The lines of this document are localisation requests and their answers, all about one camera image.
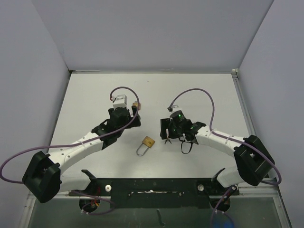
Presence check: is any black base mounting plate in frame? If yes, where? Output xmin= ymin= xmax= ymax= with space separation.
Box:
xmin=69 ymin=178 xmax=239 ymax=213

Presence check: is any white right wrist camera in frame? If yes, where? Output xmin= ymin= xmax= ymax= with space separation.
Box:
xmin=167 ymin=104 xmax=182 ymax=113

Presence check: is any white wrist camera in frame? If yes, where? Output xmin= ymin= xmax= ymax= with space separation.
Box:
xmin=110 ymin=95 xmax=128 ymax=109
xmin=167 ymin=104 xmax=182 ymax=113

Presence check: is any large brass padlock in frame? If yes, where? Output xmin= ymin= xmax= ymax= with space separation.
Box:
xmin=136 ymin=136 xmax=155 ymax=156

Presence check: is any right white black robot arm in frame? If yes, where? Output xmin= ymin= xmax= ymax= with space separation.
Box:
xmin=160 ymin=110 xmax=275 ymax=194

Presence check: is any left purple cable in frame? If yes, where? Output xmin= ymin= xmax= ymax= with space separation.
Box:
xmin=0 ymin=86 xmax=141 ymax=216

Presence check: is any black loop wire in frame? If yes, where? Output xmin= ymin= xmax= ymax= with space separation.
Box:
xmin=180 ymin=140 xmax=194 ymax=154

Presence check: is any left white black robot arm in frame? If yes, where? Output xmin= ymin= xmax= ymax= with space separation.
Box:
xmin=22 ymin=105 xmax=141 ymax=203

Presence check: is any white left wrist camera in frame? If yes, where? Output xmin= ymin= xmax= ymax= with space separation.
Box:
xmin=110 ymin=95 xmax=128 ymax=109

